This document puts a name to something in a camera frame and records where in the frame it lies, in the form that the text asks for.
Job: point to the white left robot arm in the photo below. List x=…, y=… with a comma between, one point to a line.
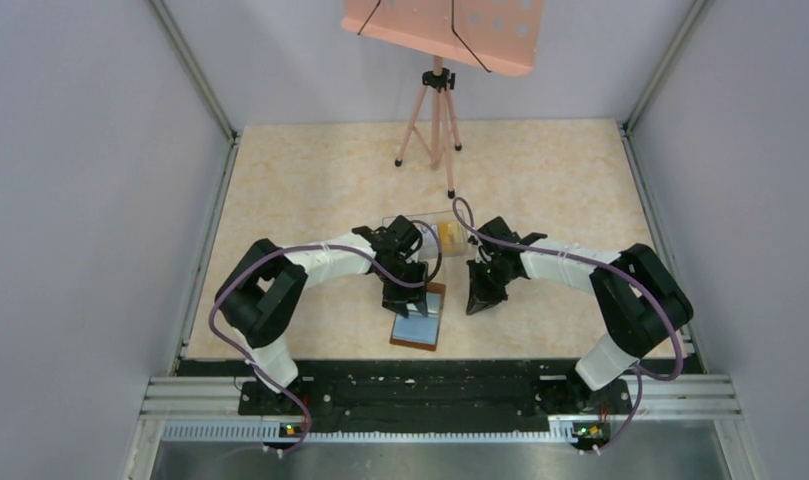
x=259, y=297

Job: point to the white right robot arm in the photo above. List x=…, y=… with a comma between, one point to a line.
x=640, y=302

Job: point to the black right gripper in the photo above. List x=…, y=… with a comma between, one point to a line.
x=482, y=297

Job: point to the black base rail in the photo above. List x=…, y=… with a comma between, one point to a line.
x=435, y=396

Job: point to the pink music stand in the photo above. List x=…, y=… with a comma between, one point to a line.
x=499, y=37

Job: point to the brown leather card holder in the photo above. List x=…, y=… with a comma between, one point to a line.
x=419, y=331

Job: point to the gold VIP card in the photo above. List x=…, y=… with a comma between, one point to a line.
x=453, y=240

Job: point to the clear plastic card box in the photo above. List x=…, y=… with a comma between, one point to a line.
x=427, y=224

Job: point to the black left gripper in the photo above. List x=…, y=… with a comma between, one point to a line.
x=396, y=300

